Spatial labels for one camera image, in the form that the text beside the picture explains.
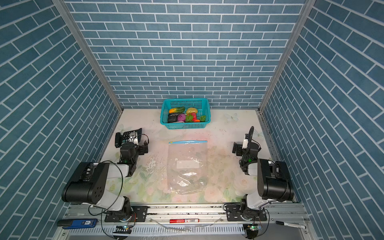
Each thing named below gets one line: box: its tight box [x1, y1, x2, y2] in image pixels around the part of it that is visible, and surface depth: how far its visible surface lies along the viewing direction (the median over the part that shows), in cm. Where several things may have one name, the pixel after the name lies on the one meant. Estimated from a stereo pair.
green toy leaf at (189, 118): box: [185, 113, 194, 123], surface depth 110 cm
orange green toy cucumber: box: [169, 106, 186, 114], surface depth 118 cm
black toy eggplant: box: [167, 113, 179, 123], surface depth 111 cm
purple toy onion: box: [177, 113, 186, 122], surface depth 110 cm
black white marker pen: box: [275, 220, 307, 229], surface depth 72 cm
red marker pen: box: [169, 219, 200, 224], surface depth 72 cm
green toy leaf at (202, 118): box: [199, 115, 206, 122], surface depth 113 cm
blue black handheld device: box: [57, 218, 98, 229], surface depth 69 cm
